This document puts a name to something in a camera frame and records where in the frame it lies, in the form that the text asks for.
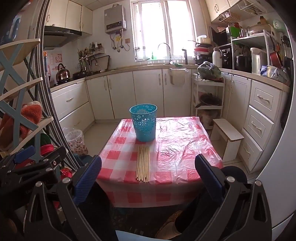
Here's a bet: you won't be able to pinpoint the person's right leg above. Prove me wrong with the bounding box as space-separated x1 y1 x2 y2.
174 188 219 233

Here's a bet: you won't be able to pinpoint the green plastic board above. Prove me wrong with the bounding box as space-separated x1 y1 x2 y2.
229 26 241 39

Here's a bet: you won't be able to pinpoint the white step stool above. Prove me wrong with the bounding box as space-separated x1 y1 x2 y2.
210 118 245 163

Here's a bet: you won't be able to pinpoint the wooden shelf with blue frame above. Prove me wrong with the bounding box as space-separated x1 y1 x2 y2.
0 38 55 153

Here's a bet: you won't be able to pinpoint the bunch of wooden chopsticks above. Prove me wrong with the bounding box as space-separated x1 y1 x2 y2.
135 146 151 182

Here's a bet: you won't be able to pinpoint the chrome curved faucet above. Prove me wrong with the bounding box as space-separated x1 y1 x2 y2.
157 43 174 65

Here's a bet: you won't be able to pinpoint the person's slipper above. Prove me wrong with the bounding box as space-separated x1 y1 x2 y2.
154 210 183 239

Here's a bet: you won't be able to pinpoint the white tiered trolley rack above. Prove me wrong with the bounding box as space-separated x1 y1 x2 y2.
191 74 226 130

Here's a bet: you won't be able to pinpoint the gas water heater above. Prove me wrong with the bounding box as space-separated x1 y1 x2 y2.
104 5 127 35

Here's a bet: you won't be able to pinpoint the red frying pan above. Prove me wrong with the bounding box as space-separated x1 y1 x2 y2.
269 35 284 69

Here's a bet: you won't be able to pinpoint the white countertop storage shelf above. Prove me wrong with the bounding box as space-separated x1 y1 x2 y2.
231 31 277 75

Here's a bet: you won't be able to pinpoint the black microwave oven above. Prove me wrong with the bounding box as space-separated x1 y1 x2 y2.
211 26 232 45

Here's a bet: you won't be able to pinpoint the white sink base cabinet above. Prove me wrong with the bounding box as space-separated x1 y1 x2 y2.
85 67 193 120

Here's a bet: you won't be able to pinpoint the blue snack packet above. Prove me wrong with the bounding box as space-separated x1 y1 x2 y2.
260 65 275 77

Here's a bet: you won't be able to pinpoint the white wall cabinet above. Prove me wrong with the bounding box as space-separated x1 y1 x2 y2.
44 0 93 35
205 0 243 23

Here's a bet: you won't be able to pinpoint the green vegetable bag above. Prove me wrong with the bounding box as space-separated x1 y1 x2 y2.
197 61 223 81

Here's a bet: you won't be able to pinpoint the wall utensil rack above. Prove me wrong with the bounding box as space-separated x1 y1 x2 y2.
77 42 105 61

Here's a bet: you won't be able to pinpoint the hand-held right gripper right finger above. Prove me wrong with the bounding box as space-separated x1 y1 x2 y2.
195 153 272 241

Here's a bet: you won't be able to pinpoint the floral trash bin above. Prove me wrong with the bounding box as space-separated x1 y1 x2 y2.
62 128 89 156

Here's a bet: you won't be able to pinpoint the white refrigerator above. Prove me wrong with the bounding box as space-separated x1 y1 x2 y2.
254 23 296 234

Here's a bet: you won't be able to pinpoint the clear food container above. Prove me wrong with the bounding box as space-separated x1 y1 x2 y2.
247 23 271 35

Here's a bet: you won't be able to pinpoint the range hood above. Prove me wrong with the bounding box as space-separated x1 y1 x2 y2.
43 25 82 50

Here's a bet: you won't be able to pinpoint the white electric water boiler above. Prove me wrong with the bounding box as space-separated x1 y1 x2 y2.
250 47 269 75

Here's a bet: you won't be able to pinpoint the red paper wall stickers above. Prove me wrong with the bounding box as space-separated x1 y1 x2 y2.
50 53 63 64

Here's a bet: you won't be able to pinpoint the orange plush toy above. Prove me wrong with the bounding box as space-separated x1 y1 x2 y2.
0 101 43 149

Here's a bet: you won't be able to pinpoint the black pot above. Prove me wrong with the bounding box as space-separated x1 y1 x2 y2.
196 94 222 108

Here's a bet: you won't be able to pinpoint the clear hanging plastic bag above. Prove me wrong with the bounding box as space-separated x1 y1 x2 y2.
168 68 188 87

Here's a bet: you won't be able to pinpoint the steel kettle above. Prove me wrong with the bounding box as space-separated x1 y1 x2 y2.
55 63 71 82

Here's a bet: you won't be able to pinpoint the water heater hoses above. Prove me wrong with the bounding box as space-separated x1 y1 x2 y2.
111 32 130 51

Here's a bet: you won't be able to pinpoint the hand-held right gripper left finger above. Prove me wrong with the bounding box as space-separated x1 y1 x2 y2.
24 155 118 241

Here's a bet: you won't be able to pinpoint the white thermos flask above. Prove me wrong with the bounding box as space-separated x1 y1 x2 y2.
212 47 223 68

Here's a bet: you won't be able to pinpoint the white drawer cabinet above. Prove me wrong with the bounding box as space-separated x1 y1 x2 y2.
50 80 95 137
223 72 289 174

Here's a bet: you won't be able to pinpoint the stack of pots and bowls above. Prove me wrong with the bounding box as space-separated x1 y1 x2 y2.
194 35 212 65

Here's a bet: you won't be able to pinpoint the black rice cooker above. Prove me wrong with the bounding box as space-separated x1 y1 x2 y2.
235 54 252 73

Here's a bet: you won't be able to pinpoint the white framed window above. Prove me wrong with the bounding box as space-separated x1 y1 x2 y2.
131 0 197 62

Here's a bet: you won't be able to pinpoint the red checkered plastic tablecloth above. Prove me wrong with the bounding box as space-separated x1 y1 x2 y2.
96 116 223 208

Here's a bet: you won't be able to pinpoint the grey plastic bag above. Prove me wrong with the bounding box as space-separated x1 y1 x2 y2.
270 66 290 85

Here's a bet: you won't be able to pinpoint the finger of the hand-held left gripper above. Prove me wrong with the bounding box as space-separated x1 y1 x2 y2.
0 146 36 171
14 146 68 175

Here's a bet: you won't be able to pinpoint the white wire hanging basket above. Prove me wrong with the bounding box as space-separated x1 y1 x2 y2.
237 0 267 14
218 10 242 24

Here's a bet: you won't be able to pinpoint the teal perforated plastic basket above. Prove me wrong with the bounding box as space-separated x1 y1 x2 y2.
129 104 158 142

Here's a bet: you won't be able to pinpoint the black framed tray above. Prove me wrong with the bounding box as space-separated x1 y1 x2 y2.
91 55 110 73

